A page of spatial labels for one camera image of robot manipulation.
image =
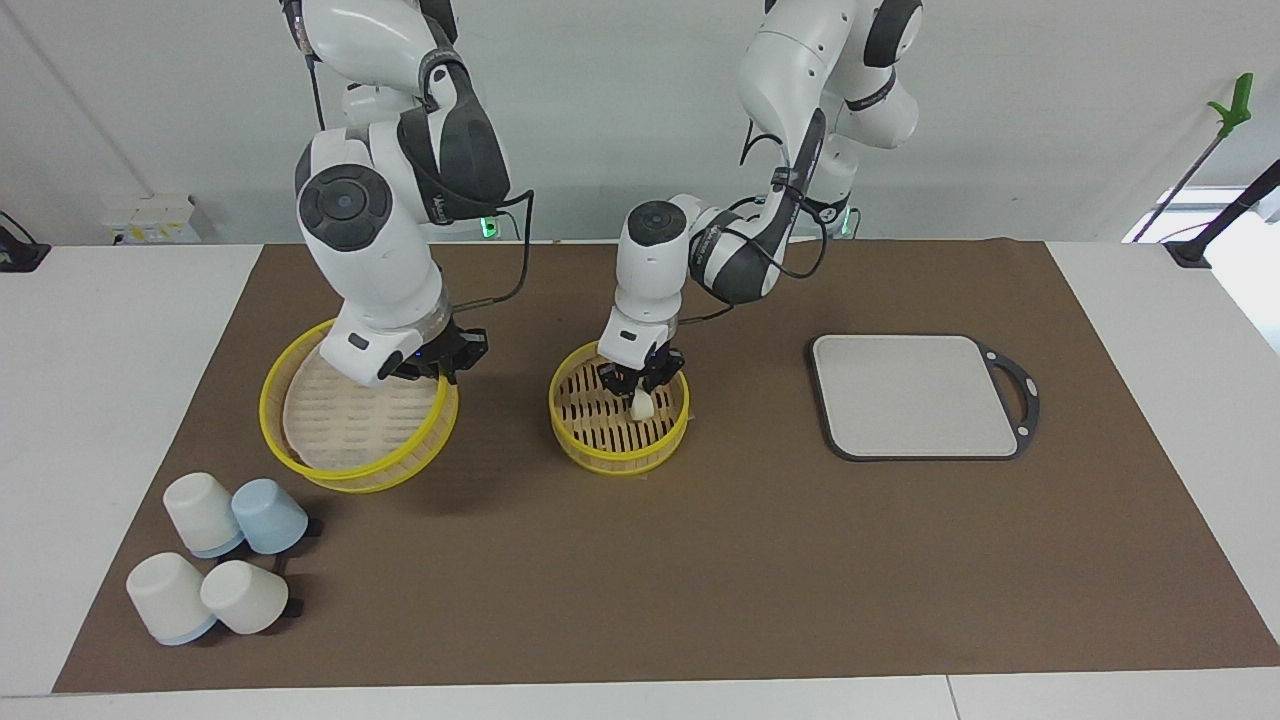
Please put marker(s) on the black stand pole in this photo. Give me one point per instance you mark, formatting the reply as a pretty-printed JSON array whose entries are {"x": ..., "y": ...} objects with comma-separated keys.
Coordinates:
[{"x": 1225, "y": 215}]

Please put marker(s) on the light blue cup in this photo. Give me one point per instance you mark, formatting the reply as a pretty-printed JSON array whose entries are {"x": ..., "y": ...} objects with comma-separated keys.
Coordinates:
[{"x": 272, "y": 515}]

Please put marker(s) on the plain white cup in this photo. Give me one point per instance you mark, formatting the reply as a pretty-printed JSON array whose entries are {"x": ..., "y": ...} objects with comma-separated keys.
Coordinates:
[{"x": 243, "y": 597}]

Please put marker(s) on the white steamed bun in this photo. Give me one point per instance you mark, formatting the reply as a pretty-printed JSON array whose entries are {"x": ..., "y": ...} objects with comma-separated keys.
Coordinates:
[{"x": 642, "y": 407}]

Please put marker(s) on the white box yellow labels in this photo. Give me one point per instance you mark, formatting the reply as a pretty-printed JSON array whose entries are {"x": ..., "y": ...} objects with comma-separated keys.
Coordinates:
[{"x": 150, "y": 218}]

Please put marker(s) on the white cup blue rim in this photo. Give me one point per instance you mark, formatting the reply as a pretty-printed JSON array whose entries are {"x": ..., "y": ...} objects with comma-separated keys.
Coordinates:
[
  {"x": 168, "y": 598},
  {"x": 200, "y": 510}
]

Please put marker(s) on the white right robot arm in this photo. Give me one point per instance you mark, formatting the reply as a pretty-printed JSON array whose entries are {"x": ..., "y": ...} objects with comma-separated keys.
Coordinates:
[{"x": 370, "y": 220}]

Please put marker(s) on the black clamp device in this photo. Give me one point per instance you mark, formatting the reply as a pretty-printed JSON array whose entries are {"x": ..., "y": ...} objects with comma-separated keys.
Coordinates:
[{"x": 20, "y": 250}]

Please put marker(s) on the grey cutting board dark rim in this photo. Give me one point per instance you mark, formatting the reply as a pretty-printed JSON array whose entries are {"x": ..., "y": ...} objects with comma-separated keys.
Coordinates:
[{"x": 915, "y": 395}]

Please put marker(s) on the yellow bamboo steamer basket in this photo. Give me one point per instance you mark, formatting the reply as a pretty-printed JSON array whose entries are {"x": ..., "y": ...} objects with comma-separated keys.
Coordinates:
[{"x": 600, "y": 430}]

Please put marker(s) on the brown table mat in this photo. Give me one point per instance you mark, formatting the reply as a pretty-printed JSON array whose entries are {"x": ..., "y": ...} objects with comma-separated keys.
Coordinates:
[{"x": 700, "y": 560}]

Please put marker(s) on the pole with green tip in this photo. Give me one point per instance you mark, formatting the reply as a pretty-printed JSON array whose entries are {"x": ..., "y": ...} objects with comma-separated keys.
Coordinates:
[{"x": 1228, "y": 108}]

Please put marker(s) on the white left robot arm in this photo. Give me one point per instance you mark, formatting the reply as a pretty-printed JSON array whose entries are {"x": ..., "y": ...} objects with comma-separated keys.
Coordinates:
[{"x": 800, "y": 70}]

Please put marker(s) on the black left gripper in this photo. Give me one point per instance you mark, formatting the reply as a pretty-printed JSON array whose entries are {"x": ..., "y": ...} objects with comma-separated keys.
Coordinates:
[{"x": 665, "y": 362}]

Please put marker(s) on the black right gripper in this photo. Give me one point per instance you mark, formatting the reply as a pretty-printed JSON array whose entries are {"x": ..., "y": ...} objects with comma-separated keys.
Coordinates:
[{"x": 455, "y": 350}]

